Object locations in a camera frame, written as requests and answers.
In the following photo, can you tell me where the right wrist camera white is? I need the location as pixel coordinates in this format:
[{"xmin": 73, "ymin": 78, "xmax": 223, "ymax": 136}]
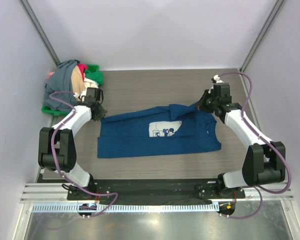
[{"xmin": 211, "ymin": 74, "xmax": 224, "ymax": 86}]

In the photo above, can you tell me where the green plastic bin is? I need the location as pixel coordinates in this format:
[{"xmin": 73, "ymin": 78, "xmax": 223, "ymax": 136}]
[{"xmin": 41, "ymin": 64, "xmax": 101, "ymax": 116}]

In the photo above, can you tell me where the frame post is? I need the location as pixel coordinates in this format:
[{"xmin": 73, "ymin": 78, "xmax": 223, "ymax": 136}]
[
  {"xmin": 239, "ymin": 0, "xmax": 287, "ymax": 72},
  {"xmin": 19, "ymin": 0, "xmax": 60, "ymax": 66}
]

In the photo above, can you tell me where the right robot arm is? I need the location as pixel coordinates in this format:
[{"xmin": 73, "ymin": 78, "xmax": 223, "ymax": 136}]
[{"xmin": 195, "ymin": 82, "xmax": 286, "ymax": 198}]

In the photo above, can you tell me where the blue t shirt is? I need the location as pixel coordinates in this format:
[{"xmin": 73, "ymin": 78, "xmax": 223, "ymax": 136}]
[{"xmin": 97, "ymin": 104, "xmax": 222, "ymax": 159}]

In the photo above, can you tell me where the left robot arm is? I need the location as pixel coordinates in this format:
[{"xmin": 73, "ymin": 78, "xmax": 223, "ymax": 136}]
[{"xmin": 38, "ymin": 87, "xmax": 107, "ymax": 200}]

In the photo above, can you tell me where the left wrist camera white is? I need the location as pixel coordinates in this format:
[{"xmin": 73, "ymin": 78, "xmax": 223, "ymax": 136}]
[{"xmin": 73, "ymin": 92, "xmax": 81, "ymax": 99}]

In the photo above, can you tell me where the right frame post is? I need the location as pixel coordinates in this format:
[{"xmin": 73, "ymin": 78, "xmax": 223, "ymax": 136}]
[{"xmin": 239, "ymin": 0, "xmax": 287, "ymax": 72}]

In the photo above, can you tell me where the tan beige t shirt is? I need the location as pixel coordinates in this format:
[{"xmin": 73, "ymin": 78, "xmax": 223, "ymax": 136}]
[{"xmin": 71, "ymin": 66, "xmax": 86, "ymax": 101}]

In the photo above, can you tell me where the cream white t shirt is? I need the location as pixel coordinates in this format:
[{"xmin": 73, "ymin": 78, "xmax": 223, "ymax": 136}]
[{"xmin": 83, "ymin": 78, "xmax": 99, "ymax": 89}]

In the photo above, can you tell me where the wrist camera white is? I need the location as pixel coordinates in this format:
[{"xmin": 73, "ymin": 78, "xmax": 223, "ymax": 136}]
[
  {"xmin": 211, "ymin": 74, "xmax": 224, "ymax": 86},
  {"xmin": 73, "ymin": 92, "xmax": 81, "ymax": 99}
]

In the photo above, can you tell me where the slotted cable duct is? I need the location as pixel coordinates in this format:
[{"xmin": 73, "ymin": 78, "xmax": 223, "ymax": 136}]
[{"xmin": 31, "ymin": 202, "xmax": 219, "ymax": 214}]

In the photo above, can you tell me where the green t shirt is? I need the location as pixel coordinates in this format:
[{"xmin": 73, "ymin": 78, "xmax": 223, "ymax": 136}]
[{"xmin": 85, "ymin": 70, "xmax": 104, "ymax": 86}]

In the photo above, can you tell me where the pink red t shirt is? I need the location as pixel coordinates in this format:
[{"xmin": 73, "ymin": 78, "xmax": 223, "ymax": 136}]
[{"xmin": 77, "ymin": 63, "xmax": 89, "ymax": 80}]

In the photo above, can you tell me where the aluminium rail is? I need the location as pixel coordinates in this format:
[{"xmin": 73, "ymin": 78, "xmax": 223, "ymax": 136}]
[{"xmin": 20, "ymin": 183, "xmax": 295, "ymax": 204}]

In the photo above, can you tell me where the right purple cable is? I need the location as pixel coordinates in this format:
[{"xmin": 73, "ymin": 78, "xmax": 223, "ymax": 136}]
[{"xmin": 218, "ymin": 71, "xmax": 293, "ymax": 221}]

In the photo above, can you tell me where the left frame post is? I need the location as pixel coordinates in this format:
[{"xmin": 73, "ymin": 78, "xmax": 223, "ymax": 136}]
[{"xmin": 19, "ymin": 0, "xmax": 60, "ymax": 66}]

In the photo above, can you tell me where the grey t shirt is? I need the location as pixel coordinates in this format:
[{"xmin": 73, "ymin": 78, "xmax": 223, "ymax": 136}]
[{"xmin": 43, "ymin": 59, "xmax": 80, "ymax": 113}]

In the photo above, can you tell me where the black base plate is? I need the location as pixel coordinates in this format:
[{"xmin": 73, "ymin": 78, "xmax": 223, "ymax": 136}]
[{"xmin": 66, "ymin": 178, "xmax": 246, "ymax": 206}]

